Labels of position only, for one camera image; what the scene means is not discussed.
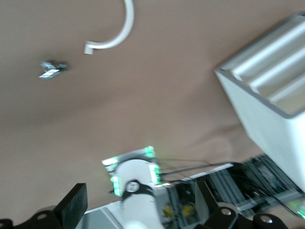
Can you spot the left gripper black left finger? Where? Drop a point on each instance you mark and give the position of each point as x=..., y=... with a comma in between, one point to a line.
x=74, y=207

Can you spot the white curved plastic clip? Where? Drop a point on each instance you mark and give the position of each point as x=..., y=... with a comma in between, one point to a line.
x=127, y=26

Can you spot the white plastic drawer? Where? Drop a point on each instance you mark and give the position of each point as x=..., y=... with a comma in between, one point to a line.
x=269, y=50
x=293, y=95
x=278, y=76

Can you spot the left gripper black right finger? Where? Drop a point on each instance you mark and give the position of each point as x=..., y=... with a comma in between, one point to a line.
x=205, y=205

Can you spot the small silver metal switch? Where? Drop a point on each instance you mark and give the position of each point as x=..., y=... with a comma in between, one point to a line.
x=50, y=70

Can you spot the aluminium table frame rail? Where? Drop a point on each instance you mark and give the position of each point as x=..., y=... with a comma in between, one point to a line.
x=214, y=186

